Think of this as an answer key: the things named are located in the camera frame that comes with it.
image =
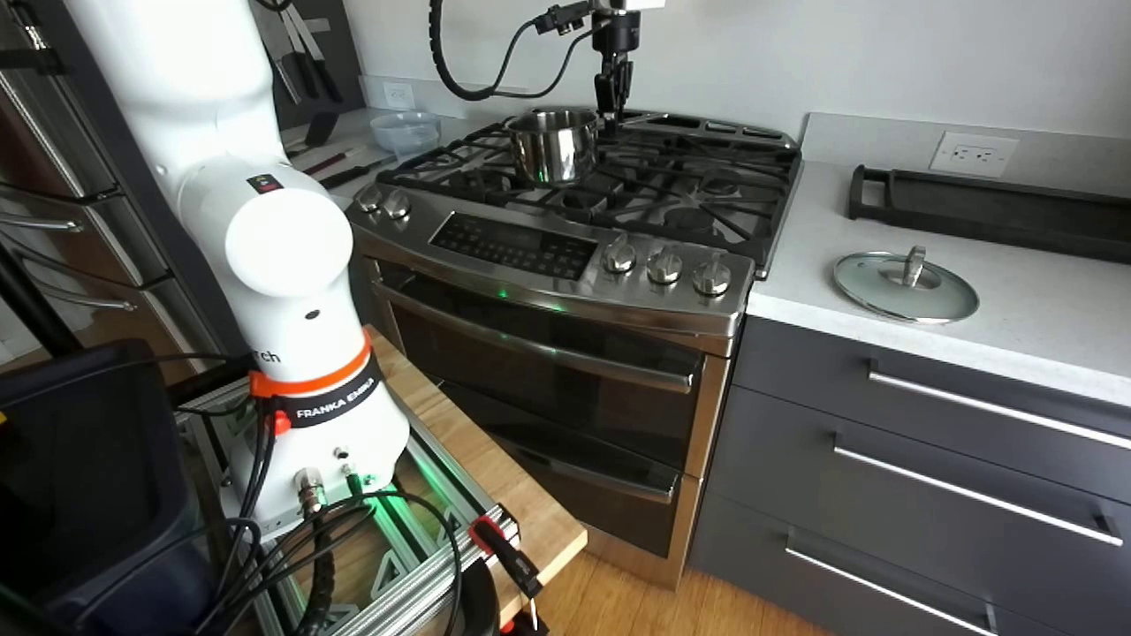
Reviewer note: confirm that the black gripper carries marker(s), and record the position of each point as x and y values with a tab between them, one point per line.
615	32

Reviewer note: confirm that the silver stove knob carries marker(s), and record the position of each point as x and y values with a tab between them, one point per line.
620	258
713	276
396	215
372	211
666	270

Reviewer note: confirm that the red black clamp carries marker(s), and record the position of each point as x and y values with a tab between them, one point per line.
507	554

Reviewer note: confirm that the silver steel pot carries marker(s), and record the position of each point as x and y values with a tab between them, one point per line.
551	147

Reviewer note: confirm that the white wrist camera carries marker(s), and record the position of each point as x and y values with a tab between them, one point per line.
637	5

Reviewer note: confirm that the black knife rack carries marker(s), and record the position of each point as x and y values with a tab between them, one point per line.
319	58

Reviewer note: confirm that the black cast iron stove grates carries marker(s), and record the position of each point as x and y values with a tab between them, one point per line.
672	178

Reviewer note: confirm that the black rectangular tray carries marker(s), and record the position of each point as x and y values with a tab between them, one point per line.
1003	215

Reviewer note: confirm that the white wall outlet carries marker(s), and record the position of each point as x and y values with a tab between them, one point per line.
973	155

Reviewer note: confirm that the clear glass bowl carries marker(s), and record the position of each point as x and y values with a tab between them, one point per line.
403	130

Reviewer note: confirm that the stainless steel gas range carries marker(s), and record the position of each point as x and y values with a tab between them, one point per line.
551	356

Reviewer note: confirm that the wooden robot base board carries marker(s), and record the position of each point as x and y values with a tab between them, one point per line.
496	471

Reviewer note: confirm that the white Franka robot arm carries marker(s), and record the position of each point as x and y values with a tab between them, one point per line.
258	236

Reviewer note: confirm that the grey cabinet drawer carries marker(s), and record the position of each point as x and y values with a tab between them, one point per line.
943	372
754	584
824	508

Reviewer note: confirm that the black utensils on counter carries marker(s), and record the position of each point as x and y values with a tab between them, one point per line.
341	165

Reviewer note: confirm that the dark blue bin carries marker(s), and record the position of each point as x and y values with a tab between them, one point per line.
84	497

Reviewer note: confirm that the glass pot lid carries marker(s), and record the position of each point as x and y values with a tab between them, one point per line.
905	289

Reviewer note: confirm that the aluminium extrusion frame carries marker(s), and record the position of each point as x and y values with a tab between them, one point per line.
402	584

